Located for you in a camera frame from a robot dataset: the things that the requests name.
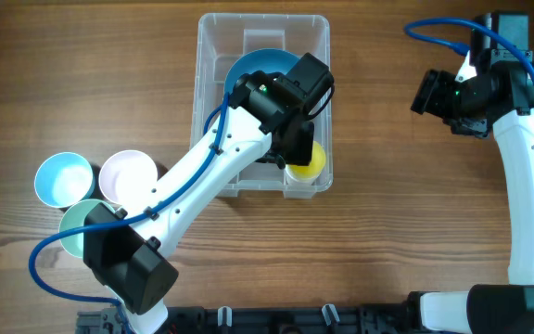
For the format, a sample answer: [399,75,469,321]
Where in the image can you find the yellow plastic cup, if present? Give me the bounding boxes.
[286,141,326,176]

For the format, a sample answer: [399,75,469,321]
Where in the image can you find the cream plastic cup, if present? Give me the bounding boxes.
[285,169,319,186]

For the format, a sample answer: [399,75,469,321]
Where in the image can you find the blue bowl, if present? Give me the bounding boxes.
[224,48,299,93]

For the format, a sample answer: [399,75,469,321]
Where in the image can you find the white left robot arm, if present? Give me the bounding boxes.
[83,68,334,333]

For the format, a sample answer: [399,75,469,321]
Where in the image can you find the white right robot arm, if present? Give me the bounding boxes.
[412,61,534,333]

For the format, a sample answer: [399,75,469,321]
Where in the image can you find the clear plastic storage bin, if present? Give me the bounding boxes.
[190,13,333,199]

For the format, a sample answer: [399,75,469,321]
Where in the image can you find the pink plastic cup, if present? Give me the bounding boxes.
[98,149,159,205]

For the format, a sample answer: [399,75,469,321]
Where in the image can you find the mint green plastic cup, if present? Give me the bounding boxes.
[57,199,115,259]

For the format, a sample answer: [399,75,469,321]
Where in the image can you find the light blue plastic cup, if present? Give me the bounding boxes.
[34,152,95,209]

